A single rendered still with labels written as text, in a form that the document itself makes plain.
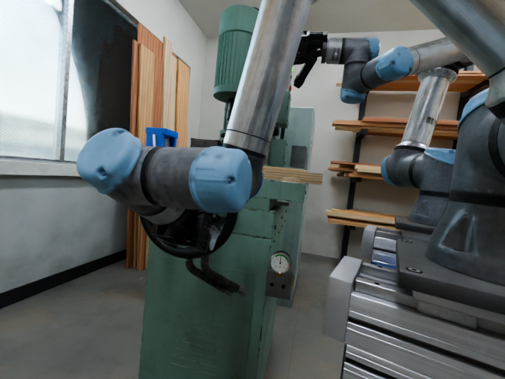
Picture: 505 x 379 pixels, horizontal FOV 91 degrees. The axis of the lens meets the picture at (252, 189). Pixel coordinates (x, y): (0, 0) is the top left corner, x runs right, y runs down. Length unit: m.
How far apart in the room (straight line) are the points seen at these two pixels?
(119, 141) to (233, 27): 0.81
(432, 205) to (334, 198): 2.39
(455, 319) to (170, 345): 0.89
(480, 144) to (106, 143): 0.43
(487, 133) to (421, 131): 0.65
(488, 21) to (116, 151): 0.35
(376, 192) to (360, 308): 2.91
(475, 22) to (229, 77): 0.79
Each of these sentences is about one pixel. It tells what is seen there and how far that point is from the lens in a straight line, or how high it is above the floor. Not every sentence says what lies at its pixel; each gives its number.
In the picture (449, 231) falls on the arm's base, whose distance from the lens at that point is 0.42.
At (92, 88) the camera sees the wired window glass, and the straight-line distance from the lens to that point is 2.41.
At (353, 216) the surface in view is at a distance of 2.77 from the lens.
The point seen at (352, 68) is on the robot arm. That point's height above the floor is 1.26.
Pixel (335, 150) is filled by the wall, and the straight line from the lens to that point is 3.24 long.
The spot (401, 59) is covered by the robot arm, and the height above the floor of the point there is 1.23.
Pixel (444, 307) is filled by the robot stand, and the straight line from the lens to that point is 0.41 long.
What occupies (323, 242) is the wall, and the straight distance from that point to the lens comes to 3.30.
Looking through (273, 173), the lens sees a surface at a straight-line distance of 0.96.
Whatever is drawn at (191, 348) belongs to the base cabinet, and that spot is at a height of 0.28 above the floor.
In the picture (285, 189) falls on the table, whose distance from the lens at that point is 0.80.
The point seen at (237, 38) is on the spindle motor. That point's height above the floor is 1.39.
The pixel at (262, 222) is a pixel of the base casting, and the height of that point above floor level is 0.76.
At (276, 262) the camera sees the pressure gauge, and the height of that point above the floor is 0.66.
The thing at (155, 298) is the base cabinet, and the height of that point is 0.43.
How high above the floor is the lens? 0.91
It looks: 3 degrees down
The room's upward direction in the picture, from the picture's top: 6 degrees clockwise
